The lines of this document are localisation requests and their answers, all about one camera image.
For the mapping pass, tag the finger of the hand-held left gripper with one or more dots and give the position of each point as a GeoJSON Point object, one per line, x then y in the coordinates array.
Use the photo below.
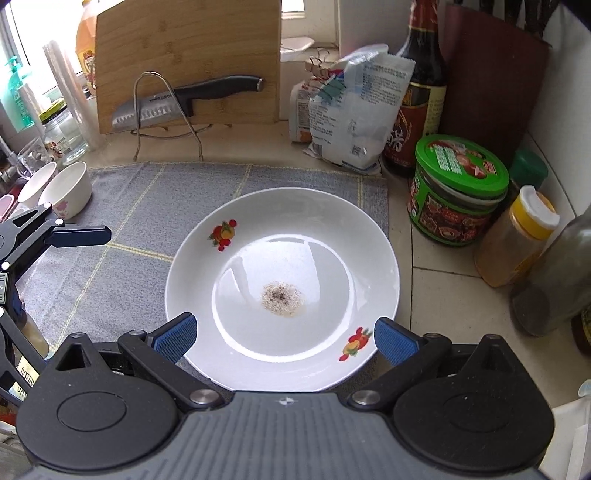
{"type": "Point", "coordinates": [83, 236]}
{"type": "Point", "coordinates": [27, 344]}

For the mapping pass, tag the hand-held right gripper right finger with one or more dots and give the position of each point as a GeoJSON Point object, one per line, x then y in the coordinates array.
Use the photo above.
{"type": "Point", "coordinates": [392, 340]}

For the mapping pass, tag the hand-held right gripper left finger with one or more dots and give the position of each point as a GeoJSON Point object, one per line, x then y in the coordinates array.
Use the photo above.
{"type": "Point", "coordinates": [178, 337]}

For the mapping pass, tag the white bowl pink flower print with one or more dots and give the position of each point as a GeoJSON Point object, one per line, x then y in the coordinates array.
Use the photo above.
{"type": "Point", "coordinates": [69, 184]}

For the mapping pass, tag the white plate fruit print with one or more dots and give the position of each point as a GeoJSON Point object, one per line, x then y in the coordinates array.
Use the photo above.
{"type": "Point", "coordinates": [277, 258]}

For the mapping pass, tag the blue grey checked cloth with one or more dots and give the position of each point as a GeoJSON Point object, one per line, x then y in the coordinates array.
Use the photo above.
{"type": "Point", "coordinates": [138, 217]}

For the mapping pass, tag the plain white bowl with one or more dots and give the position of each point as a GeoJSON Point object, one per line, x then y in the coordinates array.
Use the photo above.
{"type": "Point", "coordinates": [34, 182]}

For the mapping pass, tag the pink container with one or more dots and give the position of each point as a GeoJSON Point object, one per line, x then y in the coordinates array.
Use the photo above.
{"type": "Point", "coordinates": [7, 205]}

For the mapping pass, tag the clear glass mug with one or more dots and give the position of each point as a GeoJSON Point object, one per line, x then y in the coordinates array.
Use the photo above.
{"type": "Point", "coordinates": [34, 154]}

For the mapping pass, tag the glass jar green yellow lid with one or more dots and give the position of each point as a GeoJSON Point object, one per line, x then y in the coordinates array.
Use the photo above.
{"type": "Point", "coordinates": [64, 134]}

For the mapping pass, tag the stack of clear plastic cups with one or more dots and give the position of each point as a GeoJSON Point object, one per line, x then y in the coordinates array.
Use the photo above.
{"type": "Point", "coordinates": [69, 92]}

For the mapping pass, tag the yellow lid spice jar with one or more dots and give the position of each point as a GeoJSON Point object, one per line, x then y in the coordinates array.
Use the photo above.
{"type": "Point", "coordinates": [508, 249]}

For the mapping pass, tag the green dish soap bottle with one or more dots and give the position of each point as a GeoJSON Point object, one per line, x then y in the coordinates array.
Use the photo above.
{"type": "Point", "coordinates": [18, 101]}

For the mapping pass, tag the green lid sauce jar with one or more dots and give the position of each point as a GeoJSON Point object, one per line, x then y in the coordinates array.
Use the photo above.
{"type": "Point", "coordinates": [457, 194]}

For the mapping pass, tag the glass bottle red cap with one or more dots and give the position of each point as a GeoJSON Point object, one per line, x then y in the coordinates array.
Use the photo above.
{"type": "Point", "coordinates": [549, 286]}

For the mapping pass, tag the yellow cooking wine jug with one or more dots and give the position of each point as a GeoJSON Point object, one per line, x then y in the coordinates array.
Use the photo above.
{"type": "Point", "coordinates": [85, 46]}

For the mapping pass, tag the oil bottle yellow green label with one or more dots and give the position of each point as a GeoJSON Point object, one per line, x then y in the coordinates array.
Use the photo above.
{"type": "Point", "coordinates": [584, 332]}

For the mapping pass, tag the white plastic box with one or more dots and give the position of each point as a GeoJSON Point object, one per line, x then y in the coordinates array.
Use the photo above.
{"type": "Point", "coordinates": [577, 438]}

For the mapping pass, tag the bamboo cutting board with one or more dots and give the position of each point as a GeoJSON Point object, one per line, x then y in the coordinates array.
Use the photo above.
{"type": "Point", "coordinates": [184, 41]}

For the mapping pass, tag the small green cap jar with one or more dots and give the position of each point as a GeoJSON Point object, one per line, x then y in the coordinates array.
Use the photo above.
{"type": "Point", "coordinates": [528, 168]}

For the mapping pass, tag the white blue printed bag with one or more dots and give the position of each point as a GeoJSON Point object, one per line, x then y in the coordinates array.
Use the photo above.
{"type": "Point", "coordinates": [360, 115]}

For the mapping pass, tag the dark soy sauce bottle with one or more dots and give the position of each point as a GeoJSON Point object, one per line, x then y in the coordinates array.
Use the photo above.
{"type": "Point", "coordinates": [415, 106]}

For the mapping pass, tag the red white printed bag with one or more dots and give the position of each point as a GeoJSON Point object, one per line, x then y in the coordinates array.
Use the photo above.
{"type": "Point", "coordinates": [300, 110]}

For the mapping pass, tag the dark red knife block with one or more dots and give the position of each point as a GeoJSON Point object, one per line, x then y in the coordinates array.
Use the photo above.
{"type": "Point", "coordinates": [489, 78]}

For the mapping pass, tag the small white dish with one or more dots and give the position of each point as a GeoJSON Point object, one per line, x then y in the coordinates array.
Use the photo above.
{"type": "Point", "coordinates": [298, 48]}

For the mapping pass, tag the metal binder clip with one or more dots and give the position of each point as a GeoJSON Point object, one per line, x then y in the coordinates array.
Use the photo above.
{"type": "Point", "coordinates": [323, 62]}

